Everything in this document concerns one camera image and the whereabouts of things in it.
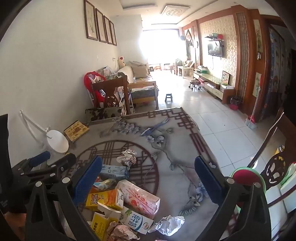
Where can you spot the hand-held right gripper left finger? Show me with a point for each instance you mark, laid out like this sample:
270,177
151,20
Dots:
87,183

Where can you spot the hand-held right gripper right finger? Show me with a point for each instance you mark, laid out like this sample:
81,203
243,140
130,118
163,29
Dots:
208,183

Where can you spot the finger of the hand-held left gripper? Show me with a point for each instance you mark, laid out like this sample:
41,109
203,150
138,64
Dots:
40,158
66,161

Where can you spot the blue white carton box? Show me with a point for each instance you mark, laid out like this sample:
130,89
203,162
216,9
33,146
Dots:
114,172

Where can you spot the red bin with green rim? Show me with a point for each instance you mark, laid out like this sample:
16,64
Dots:
245,178

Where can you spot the yellow medicine box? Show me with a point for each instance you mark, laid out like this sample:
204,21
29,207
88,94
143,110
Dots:
100,226

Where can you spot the white paper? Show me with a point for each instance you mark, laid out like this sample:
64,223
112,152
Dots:
168,224

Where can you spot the pink paper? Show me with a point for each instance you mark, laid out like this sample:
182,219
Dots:
121,233

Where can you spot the teal snack wrapper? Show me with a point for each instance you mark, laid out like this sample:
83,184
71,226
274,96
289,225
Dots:
105,184

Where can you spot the orange juice carton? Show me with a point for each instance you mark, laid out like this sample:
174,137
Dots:
104,199

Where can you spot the crumpled patterned paper ball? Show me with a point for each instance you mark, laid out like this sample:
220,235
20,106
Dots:
127,158

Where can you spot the printed floral tablecloth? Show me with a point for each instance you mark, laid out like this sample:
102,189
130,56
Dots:
166,143

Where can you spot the floral cushion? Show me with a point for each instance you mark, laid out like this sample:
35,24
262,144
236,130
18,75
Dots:
103,113

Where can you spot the white milk carton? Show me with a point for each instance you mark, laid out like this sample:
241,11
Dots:
136,221

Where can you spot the carved wooden chair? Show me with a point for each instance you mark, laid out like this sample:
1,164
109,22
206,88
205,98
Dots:
276,165

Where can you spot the mop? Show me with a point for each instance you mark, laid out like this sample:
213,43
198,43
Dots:
251,121

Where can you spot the red bag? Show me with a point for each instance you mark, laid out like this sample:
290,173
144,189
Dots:
89,81

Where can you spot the small red waste basket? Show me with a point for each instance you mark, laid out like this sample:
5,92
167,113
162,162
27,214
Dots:
235,104

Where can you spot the dark wooden chair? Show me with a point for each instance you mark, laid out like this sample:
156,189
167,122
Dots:
111,82

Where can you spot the small black stool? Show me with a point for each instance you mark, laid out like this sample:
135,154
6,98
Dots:
169,96

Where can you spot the television cabinet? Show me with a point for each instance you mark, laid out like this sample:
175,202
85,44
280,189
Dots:
212,85

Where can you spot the round wheeled stool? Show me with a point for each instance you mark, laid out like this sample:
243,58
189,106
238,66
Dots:
194,83

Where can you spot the wooden sofa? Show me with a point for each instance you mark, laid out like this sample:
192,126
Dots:
143,89

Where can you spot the small framed picture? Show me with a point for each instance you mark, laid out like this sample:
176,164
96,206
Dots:
225,77

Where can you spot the plush toy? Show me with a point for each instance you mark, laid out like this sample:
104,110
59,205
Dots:
121,61

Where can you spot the wooden armchair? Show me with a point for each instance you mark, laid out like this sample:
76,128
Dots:
185,69

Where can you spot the blue printed door curtain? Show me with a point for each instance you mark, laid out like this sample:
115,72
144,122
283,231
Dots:
276,69

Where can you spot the ceiling light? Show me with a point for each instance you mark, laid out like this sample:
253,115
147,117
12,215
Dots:
174,10

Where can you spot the short wall scroll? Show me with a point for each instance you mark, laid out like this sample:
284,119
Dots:
257,83

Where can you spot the wall television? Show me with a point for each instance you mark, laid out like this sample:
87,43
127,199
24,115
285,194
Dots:
215,48

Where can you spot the framed wall picture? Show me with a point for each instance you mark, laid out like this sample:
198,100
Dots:
101,26
112,33
108,30
90,20

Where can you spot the wall shelf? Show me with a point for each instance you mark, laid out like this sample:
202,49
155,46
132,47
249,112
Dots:
215,38

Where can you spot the long wall scroll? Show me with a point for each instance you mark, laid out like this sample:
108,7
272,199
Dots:
258,34

